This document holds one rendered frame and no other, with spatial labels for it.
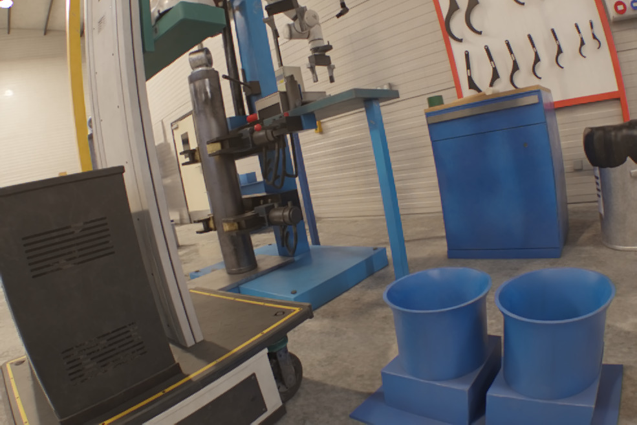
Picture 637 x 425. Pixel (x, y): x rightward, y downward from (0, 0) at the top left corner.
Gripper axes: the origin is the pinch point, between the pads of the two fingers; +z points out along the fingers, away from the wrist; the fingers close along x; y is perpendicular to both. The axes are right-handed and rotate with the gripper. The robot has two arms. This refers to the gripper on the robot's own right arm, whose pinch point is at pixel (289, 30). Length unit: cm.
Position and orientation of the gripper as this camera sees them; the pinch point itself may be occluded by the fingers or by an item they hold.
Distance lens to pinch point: 157.4
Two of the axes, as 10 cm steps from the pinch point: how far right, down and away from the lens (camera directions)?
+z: 2.7, 8.4, 4.7
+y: -3.7, 5.4, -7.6
